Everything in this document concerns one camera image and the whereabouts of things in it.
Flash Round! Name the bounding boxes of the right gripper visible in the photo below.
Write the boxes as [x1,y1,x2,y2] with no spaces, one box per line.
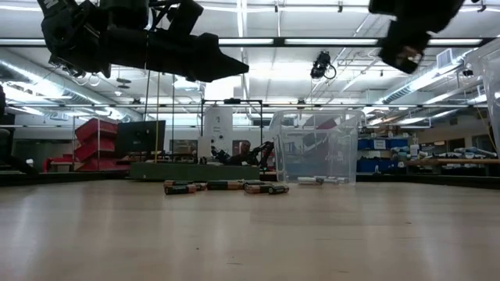
[380,0,466,75]

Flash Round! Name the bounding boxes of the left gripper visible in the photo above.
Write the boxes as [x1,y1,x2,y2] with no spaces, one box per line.
[111,30,250,83]

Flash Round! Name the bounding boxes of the white ceiling vent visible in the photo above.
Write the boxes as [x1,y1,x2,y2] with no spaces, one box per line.
[436,48,454,69]

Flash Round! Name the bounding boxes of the person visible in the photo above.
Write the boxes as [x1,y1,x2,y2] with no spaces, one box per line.
[230,140,259,165]

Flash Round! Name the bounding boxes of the black monitor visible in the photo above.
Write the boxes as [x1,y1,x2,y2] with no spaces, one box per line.
[116,119,166,157]

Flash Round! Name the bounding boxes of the blue storage bin shelf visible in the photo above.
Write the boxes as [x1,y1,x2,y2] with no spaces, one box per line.
[355,136,410,173]

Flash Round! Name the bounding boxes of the clear plastic bin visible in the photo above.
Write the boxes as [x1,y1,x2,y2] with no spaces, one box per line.
[269,109,364,184]

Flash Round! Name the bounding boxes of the wooden workbench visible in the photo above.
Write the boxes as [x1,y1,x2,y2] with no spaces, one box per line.
[405,146,500,176]

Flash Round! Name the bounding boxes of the red storage bin rack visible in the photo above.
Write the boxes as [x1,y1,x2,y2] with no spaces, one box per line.
[42,118,132,173]

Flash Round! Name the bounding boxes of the black overhead camera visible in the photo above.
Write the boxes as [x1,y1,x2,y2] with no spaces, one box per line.
[310,50,338,81]

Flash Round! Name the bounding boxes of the black hanging cable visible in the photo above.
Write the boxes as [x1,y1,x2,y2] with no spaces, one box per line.
[143,69,152,112]

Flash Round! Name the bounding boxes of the black table frame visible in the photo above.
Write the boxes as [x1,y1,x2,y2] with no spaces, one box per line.
[0,170,500,191]

